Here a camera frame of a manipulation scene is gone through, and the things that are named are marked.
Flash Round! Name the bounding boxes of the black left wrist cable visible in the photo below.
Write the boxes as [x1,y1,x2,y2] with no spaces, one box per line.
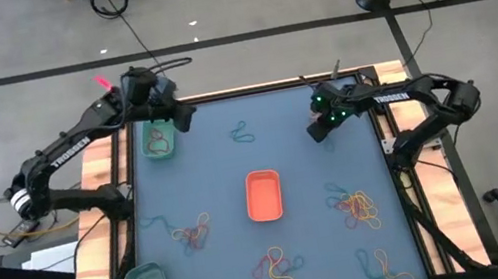
[117,55,203,128]

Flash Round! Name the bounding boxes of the grey metal clamp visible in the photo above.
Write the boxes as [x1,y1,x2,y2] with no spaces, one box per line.
[327,58,345,81]

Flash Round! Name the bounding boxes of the orange plastic basket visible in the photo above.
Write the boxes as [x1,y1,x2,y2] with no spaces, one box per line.
[240,166,288,225]

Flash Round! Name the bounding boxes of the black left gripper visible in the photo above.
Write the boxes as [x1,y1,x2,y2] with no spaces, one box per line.
[118,57,202,143]

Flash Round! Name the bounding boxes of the pink tape tag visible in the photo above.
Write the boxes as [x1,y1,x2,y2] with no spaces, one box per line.
[91,72,115,95]

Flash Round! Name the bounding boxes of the rubber band pile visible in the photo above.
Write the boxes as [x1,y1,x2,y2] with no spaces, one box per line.
[332,193,371,233]
[168,210,215,244]

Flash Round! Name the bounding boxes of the black power cable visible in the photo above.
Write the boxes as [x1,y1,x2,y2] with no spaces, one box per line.
[390,0,498,68]

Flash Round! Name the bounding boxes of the red rubber band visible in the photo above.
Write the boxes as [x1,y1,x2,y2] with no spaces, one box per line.
[144,124,175,157]
[176,222,212,253]
[247,250,278,279]

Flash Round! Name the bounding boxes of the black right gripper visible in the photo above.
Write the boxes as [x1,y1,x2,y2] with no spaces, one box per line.
[299,75,364,147]

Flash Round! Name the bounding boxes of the yellow floor cable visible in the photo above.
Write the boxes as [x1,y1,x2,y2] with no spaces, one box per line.
[0,191,83,243]

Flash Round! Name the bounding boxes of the black coiled floor cable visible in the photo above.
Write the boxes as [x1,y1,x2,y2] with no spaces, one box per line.
[88,0,166,80]

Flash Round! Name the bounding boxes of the black power adapter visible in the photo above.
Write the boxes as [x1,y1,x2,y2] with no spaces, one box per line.
[0,213,44,251]

